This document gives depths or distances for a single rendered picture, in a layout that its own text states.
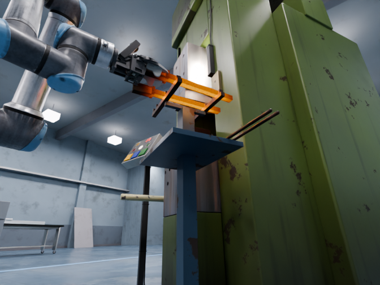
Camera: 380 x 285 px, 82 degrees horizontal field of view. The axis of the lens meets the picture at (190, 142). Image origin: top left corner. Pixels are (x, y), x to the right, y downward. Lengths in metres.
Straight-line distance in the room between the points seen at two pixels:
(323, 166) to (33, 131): 1.41
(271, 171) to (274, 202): 0.15
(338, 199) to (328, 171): 0.14
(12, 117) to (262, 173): 1.12
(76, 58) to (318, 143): 1.22
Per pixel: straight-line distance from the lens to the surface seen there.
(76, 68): 0.76
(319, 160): 1.39
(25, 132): 1.14
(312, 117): 1.47
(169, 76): 0.92
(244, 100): 1.28
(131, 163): 1.99
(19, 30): 0.76
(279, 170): 1.24
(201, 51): 1.91
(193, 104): 1.08
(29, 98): 1.16
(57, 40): 0.83
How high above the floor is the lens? 0.35
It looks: 23 degrees up
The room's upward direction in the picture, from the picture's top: 1 degrees counter-clockwise
